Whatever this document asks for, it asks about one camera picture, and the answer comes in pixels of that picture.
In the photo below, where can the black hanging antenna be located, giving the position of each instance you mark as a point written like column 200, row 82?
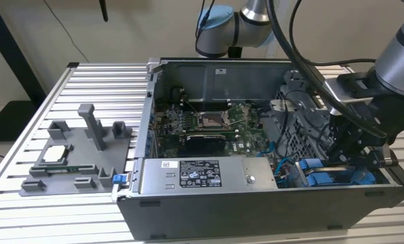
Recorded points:
column 103, row 10

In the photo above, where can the black graphics card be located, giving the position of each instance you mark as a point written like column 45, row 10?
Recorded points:
column 205, row 145

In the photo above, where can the hard disk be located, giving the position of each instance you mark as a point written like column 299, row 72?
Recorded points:
column 319, row 180
column 311, row 165

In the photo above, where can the CPU socket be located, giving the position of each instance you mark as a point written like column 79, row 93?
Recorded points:
column 212, row 119

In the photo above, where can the black upright post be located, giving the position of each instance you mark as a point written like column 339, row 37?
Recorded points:
column 10, row 45

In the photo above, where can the silver power supply unit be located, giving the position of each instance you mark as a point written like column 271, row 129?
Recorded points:
column 229, row 175

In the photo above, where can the silver CPU chip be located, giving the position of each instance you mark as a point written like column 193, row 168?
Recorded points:
column 55, row 154

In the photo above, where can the grey metal disk bay cage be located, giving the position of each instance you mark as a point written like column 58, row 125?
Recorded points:
column 296, row 122

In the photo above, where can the black flat stand base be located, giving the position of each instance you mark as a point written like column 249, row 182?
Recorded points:
column 8, row 122

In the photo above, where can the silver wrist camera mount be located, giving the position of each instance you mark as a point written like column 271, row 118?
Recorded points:
column 340, row 91

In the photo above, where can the green RAM stick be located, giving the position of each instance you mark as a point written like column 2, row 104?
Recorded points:
column 74, row 168

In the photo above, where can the black RAM slots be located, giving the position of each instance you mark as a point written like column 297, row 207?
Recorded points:
column 205, row 104

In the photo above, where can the dark grey PC case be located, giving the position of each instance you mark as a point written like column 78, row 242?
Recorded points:
column 243, row 213

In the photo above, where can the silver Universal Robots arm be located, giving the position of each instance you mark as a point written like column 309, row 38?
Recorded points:
column 402, row 63

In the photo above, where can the green motherboard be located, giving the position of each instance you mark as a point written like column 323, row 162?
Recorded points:
column 249, row 142

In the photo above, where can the blue case latch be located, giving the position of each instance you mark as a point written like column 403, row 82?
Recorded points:
column 119, row 179

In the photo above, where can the grey parts rack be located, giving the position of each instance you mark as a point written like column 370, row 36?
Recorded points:
column 83, row 152

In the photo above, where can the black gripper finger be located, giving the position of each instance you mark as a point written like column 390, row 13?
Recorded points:
column 346, row 139
column 380, row 157

